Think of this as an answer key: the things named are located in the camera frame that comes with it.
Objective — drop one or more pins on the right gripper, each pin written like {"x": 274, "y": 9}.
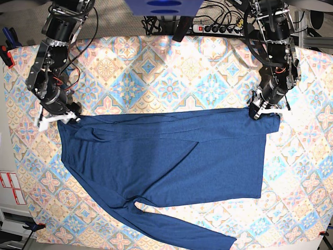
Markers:
{"x": 61, "y": 106}

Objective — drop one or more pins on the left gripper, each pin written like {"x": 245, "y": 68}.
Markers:
{"x": 267, "y": 94}

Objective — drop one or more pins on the blue long-sleeve shirt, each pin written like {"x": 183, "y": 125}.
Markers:
{"x": 168, "y": 159}

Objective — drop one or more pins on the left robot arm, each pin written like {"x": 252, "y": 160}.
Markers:
{"x": 280, "y": 70}

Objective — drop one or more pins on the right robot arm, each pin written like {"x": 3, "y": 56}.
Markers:
{"x": 47, "y": 79}

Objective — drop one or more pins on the patterned tablecloth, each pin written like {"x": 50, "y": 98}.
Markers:
{"x": 137, "y": 74}

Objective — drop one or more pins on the red white labels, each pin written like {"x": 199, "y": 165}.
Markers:
{"x": 11, "y": 192}

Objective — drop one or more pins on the red black clamp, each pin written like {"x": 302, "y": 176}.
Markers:
{"x": 7, "y": 57}

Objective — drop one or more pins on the blue clamp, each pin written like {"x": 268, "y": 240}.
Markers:
{"x": 11, "y": 38}

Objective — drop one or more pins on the white power strip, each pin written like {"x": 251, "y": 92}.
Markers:
{"x": 231, "y": 29}

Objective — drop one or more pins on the black orange corner clamp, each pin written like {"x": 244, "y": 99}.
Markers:
{"x": 33, "y": 227}

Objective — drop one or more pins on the right corner clamp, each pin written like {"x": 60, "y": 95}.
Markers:
{"x": 326, "y": 233}

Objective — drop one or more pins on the blue box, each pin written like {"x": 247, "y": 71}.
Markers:
{"x": 164, "y": 8}

